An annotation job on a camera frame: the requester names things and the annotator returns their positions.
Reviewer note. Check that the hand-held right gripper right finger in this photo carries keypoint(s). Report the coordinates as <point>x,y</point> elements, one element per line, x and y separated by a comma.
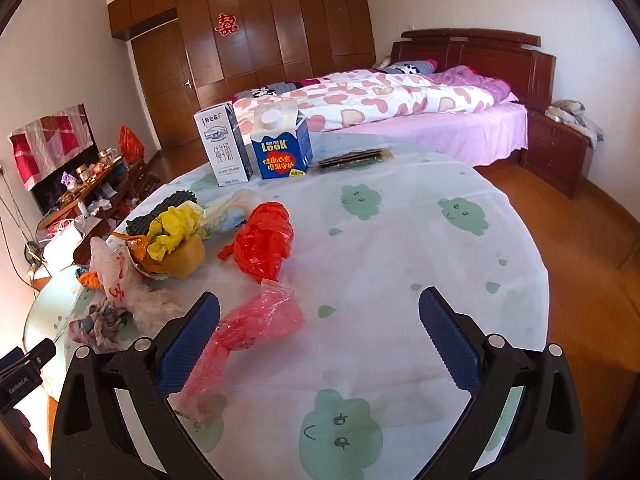
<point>450,340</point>

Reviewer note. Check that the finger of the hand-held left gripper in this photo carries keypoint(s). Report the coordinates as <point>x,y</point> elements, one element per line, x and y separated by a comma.
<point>42,351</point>

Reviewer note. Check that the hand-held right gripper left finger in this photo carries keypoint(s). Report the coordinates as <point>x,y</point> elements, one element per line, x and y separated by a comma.
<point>190,345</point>

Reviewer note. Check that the pink plastic bag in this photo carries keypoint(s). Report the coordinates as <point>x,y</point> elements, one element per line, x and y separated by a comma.
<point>260,320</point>

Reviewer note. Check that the yellow sponge block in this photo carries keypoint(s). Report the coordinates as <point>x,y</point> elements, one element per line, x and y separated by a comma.
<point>190,257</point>

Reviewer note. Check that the white plastic bag red print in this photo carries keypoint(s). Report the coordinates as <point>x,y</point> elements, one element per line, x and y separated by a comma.
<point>107,260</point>

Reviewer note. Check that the crumpled grey pink wrapper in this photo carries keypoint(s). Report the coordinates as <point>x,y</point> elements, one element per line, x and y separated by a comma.
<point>100,327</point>

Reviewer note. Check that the white box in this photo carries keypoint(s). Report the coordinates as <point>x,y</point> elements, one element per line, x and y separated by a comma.
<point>62,252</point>

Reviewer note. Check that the yellow floral plastic bag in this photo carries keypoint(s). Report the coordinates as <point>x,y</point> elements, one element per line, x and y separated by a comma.
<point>172,225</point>

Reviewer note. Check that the pale crumpled plastic bag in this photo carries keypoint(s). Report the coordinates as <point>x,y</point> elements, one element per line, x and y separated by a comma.
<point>225,215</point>

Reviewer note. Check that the grey knitted cloth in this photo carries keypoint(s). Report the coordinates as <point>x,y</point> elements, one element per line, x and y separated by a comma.
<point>160,207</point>

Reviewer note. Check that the black television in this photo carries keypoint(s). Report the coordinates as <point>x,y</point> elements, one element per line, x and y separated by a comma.
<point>50,195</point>

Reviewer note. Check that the wooden television cabinet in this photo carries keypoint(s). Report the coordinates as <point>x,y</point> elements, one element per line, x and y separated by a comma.
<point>135,180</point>

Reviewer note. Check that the purple plastic wrap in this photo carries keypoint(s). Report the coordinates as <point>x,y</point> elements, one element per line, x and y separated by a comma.
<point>67,178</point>

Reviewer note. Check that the white milk carton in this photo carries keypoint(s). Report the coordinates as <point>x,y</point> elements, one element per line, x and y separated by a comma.
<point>222,145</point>

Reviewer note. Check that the dark flat snack packet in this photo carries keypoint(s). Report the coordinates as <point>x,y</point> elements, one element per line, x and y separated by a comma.
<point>350,160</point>

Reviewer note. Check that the red white patchwork cloth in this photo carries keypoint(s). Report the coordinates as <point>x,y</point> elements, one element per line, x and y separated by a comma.
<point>50,145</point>

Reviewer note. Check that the white mug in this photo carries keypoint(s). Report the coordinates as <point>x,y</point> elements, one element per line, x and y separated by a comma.
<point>110,154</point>

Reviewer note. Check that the orange red plastic bag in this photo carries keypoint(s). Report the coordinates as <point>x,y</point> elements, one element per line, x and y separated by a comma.
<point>131,145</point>

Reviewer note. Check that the bed with pink quilt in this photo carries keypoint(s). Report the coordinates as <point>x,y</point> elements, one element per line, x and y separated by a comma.
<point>450,130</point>

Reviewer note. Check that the blue milk carton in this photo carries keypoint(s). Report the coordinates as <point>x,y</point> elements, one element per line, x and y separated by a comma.
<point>280,155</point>

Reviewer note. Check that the wooden nightstand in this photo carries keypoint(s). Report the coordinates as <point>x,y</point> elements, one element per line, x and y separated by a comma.
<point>555,152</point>

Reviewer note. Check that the pink heart-print quilt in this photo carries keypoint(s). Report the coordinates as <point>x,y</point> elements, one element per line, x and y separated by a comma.
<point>380,97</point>

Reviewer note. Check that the grey crumpled clothes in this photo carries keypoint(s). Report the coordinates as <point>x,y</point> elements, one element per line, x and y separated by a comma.
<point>572,115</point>

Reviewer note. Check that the wooden bed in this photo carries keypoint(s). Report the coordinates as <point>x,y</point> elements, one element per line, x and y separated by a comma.
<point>500,52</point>

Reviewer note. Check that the brown wooden wardrobe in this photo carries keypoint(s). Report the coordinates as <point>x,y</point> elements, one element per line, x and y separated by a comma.
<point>280,25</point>

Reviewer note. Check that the red paper wall decoration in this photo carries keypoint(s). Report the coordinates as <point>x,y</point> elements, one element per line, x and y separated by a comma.
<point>226,23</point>

